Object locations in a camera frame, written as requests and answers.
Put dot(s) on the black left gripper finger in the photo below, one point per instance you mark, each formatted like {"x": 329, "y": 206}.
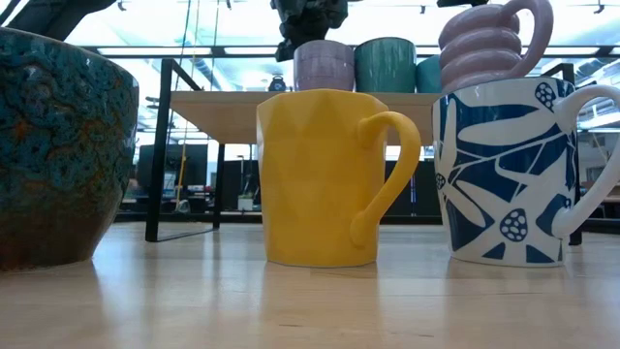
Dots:
{"x": 286, "y": 52}

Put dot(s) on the purple mug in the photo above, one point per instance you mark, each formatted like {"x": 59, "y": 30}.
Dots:
{"x": 323, "y": 68}

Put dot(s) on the green teal glazed mug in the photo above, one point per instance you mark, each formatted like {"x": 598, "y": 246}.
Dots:
{"x": 385, "y": 68}

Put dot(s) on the light blue mug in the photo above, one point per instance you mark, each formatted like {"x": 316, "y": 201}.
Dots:
{"x": 428, "y": 77}

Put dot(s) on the pink ribbed mug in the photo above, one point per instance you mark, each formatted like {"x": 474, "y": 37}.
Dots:
{"x": 479, "y": 48}

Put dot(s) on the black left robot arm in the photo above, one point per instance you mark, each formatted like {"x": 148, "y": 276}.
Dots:
{"x": 63, "y": 14}

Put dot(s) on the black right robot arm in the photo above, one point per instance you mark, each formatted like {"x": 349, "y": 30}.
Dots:
{"x": 460, "y": 3}

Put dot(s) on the small dark round device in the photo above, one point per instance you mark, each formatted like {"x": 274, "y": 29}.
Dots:
{"x": 277, "y": 85}

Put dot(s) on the black horizontal crossbar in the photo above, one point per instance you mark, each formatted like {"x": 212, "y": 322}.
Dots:
{"x": 218, "y": 51}

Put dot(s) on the wooden riser shelf black legs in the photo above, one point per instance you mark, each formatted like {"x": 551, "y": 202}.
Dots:
{"x": 218, "y": 116}

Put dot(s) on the yellow faceted mug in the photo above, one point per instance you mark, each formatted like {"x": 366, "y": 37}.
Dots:
{"x": 310, "y": 184}

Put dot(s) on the black monitor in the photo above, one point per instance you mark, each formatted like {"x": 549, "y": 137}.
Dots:
{"x": 194, "y": 165}

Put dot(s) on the small white green box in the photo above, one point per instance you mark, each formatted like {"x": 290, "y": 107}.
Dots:
{"x": 245, "y": 202}

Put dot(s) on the white blue floral mug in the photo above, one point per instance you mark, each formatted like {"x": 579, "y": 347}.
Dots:
{"x": 484, "y": 145}

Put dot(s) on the dark teal mottled mug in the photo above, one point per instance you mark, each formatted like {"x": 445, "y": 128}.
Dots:
{"x": 58, "y": 145}

